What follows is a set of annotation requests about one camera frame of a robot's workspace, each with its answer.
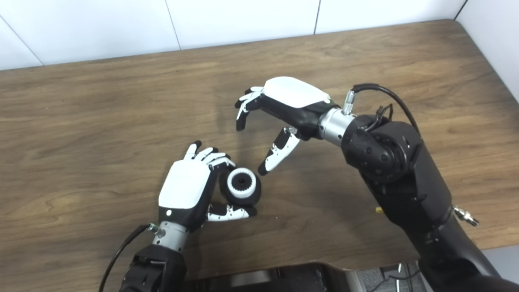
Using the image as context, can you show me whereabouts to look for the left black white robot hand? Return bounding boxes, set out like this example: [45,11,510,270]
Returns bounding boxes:
[158,141,258,234]

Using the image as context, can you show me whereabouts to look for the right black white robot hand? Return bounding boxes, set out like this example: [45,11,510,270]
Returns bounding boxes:
[234,76,339,176]

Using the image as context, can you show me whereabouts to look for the white plastic ring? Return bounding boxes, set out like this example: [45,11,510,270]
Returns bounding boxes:
[227,168,257,199]

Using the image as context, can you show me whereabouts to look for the round black plastic part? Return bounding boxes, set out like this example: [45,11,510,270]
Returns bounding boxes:
[219,167,262,206]

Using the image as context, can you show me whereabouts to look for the black robot torso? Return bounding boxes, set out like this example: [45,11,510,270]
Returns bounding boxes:
[182,263,358,292]

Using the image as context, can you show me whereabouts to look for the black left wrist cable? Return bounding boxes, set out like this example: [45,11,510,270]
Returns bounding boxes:
[99,223,163,292]

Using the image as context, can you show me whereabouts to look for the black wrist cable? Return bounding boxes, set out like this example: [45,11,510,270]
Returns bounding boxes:
[99,223,163,292]
[343,83,480,227]

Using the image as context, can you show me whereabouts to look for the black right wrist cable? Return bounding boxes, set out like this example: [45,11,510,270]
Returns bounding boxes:
[343,83,480,227]

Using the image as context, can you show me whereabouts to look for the black floor cable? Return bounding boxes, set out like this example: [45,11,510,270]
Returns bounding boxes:
[367,263,422,292]

